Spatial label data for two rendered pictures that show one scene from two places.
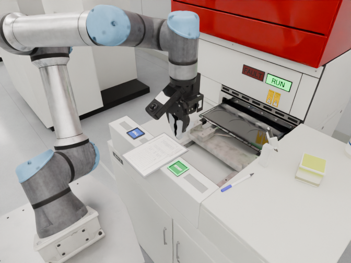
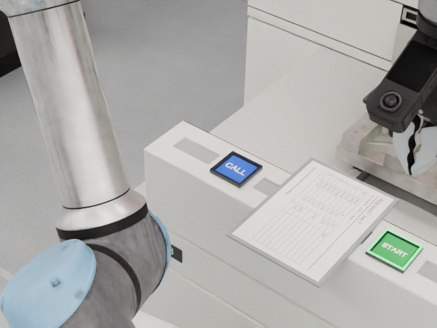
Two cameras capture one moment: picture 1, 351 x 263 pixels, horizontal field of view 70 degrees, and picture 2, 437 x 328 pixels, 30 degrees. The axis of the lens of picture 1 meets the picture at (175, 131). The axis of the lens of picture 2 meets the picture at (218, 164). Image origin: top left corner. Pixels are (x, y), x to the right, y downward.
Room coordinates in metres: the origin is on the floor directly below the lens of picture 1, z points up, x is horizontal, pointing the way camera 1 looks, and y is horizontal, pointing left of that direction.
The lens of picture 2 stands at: (-0.08, 0.37, 1.73)
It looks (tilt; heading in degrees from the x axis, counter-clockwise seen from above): 40 degrees down; 348
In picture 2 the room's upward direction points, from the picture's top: 1 degrees clockwise
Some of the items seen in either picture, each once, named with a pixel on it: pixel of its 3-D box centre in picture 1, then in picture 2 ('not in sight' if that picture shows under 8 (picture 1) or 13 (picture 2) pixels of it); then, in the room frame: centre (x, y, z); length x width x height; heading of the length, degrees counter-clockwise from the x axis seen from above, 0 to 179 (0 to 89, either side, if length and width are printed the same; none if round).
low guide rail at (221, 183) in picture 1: (245, 166); not in sight; (0.74, -0.30, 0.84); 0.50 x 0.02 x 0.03; 131
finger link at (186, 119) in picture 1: (182, 118); not in sight; (0.59, -0.02, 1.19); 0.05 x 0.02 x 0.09; 41
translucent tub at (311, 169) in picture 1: (310, 169); not in sight; (0.57, -0.44, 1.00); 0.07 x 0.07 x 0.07; 60
